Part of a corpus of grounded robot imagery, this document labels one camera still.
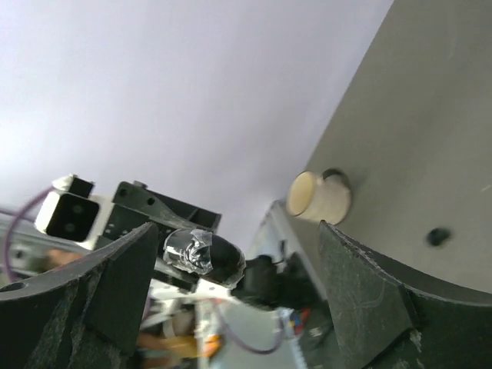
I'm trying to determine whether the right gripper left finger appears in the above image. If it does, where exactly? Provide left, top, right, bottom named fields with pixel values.
left=1, top=223, right=154, bottom=368

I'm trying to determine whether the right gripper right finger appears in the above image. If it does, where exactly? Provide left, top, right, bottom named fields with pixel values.
left=319, top=222, right=491, bottom=368

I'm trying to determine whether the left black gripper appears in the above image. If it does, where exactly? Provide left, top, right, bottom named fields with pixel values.
left=95, top=181, right=221, bottom=284

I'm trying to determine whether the black round earbud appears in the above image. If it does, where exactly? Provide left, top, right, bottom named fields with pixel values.
left=426, top=227, right=452, bottom=247

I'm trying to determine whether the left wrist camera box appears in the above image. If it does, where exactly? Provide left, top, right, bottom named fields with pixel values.
left=35, top=174, right=113, bottom=251

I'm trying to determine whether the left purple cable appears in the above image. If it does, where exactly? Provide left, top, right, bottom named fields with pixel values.
left=0, top=186, right=285, bottom=354

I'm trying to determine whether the cream mug black handle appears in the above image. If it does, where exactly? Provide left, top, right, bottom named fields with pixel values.
left=286, top=168, right=352, bottom=225

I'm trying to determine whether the aluminium frame rail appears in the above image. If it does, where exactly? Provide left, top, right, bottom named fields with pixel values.
left=10, top=205, right=308, bottom=368

